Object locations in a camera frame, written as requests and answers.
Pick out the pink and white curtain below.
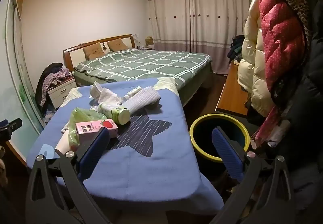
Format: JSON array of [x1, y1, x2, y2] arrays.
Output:
[[144, 0, 253, 74]]

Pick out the black jacket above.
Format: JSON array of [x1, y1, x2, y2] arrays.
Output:
[[278, 0, 323, 171]]

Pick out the pile of dark clothes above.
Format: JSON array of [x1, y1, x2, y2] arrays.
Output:
[[227, 35, 246, 62]]

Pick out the white printed cloth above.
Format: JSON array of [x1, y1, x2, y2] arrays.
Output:
[[267, 120, 290, 149]]

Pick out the wooden bed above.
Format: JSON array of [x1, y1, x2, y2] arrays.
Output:
[[63, 34, 212, 107]]

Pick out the red dotted down jacket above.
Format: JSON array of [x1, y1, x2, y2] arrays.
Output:
[[255, 0, 307, 103]]

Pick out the brown face-print pillow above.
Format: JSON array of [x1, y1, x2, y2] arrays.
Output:
[[106, 39, 130, 51], [83, 43, 104, 60]]

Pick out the pink strawberry milk carton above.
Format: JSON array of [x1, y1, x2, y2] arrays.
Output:
[[75, 118, 119, 142]]

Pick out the white bottle with green cap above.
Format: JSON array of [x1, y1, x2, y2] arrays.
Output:
[[98, 102, 131, 126]]

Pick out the pink scarf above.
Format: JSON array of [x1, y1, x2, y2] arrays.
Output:
[[255, 105, 278, 144]]

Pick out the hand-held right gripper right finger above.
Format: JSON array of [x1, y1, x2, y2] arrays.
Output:
[[211, 127, 296, 224]]

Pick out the white tissue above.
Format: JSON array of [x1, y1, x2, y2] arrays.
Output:
[[97, 88, 123, 108]]

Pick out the white nightstand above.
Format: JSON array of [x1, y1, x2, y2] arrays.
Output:
[[48, 77, 77, 109]]

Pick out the blue star-print blanket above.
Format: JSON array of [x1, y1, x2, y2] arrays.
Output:
[[26, 77, 224, 212]]

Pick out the white paper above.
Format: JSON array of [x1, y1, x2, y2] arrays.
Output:
[[90, 81, 108, 99]]

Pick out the white foam mesh sleeve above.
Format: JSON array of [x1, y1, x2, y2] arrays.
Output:
[[121, 87, 161, 115]]

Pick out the cream down jacket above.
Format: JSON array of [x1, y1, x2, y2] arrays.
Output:
[[237, 0, 268, 117]]

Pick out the small white bottle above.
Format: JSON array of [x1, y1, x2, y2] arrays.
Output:
[[123, 86, 142, 101]]

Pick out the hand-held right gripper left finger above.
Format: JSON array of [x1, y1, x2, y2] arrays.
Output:
[[25, 127, 111, 224]]

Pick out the dark bin with yellow rim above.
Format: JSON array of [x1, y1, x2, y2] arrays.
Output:
[[189, 114, 250, 164]]

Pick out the pile of clothes on nightstand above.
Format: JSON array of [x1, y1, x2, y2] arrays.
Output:
[[35, 63, 73, 113]]

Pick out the green plastic bag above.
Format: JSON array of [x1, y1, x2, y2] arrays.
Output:
[[68, 107, 108, 150]]

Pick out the green plaid duvet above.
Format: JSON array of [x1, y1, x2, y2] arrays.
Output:
[[73, 49, 212, 86]]

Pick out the sliding wardrobe door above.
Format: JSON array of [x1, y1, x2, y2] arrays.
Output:
[[0, 0, 51, 139]]

